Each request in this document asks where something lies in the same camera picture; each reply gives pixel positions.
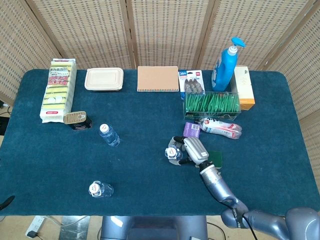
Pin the black and silver left hand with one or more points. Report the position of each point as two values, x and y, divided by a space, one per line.
7 201

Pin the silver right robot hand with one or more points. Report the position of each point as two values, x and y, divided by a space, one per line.
196 150

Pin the clear water bottle white cap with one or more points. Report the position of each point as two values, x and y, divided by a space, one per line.
172 152
110 136
105 190

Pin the dark robot base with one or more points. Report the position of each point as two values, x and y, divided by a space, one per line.
155 230

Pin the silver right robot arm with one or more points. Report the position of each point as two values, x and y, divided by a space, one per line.
217 185

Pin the small purple box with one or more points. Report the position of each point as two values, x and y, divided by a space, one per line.
191 128

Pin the green and yellow scouring sponge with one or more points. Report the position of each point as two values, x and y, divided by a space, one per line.
217 157

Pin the red and white labelled bottle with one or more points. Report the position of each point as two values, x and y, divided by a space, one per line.
220 127

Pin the white power strip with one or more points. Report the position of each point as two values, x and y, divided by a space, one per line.
35 225

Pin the clear box of green sachets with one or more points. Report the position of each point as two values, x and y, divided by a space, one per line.
212 103

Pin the dark blue table mat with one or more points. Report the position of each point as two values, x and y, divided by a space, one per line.
150 112

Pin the metal table leg plate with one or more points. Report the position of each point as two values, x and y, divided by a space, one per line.
75 228

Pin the white and orange carton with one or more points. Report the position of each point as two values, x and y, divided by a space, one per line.
243 85

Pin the brown spiral notebook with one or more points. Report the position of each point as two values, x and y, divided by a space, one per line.
157 78

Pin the blue pump dispenser bottle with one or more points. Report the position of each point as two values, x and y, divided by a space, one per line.
223 70

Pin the black luncheon meat can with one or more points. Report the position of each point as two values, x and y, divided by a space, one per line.
75 117

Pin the beige lidded food container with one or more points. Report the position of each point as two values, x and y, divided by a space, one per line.
103 78

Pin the yellow sponge multipack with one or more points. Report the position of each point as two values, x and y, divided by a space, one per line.
57 95

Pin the woven folding screen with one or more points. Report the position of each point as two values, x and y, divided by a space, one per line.
167 30

